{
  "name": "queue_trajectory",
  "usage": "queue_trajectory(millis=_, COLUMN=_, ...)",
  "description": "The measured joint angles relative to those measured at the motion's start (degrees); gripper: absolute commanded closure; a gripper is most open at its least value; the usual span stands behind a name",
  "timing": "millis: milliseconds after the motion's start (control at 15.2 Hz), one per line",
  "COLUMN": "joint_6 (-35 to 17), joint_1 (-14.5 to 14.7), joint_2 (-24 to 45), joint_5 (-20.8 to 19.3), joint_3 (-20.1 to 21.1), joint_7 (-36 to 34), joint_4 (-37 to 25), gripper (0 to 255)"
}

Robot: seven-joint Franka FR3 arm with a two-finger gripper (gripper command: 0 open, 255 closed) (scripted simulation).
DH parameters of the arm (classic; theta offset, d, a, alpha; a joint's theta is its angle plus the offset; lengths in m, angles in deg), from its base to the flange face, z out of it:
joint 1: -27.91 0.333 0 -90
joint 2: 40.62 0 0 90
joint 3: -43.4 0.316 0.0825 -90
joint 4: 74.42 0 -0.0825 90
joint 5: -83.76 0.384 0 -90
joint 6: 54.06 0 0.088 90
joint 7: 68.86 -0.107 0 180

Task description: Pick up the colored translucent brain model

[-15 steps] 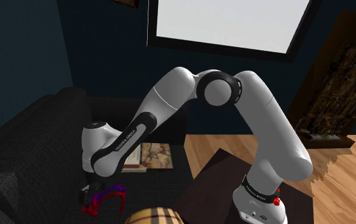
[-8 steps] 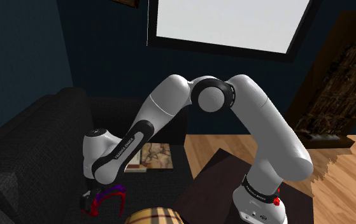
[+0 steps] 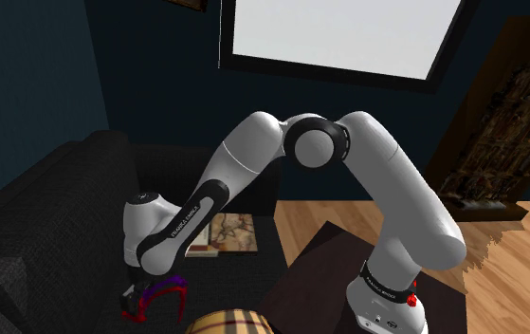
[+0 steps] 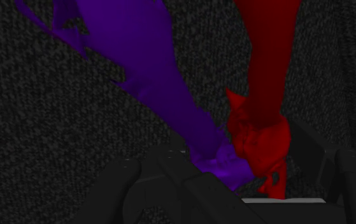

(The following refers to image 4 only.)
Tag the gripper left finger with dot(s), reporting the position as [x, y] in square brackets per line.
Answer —
[162, 186]

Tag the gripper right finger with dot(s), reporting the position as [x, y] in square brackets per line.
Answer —
[354, 180]

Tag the purple crumpled shape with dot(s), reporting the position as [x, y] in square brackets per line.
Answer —
[134, 46]

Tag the dark grey fabric sofa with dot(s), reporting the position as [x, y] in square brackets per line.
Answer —
[41, 108]

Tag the red crumpled shape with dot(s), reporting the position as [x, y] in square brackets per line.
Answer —
[267, 62]

